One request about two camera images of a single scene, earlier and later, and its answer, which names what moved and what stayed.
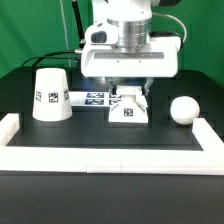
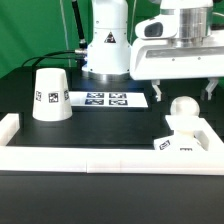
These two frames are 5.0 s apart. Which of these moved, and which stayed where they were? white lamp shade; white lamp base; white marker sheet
Moved: white lamp base
Stayed: white marker sheet; white lamp shade
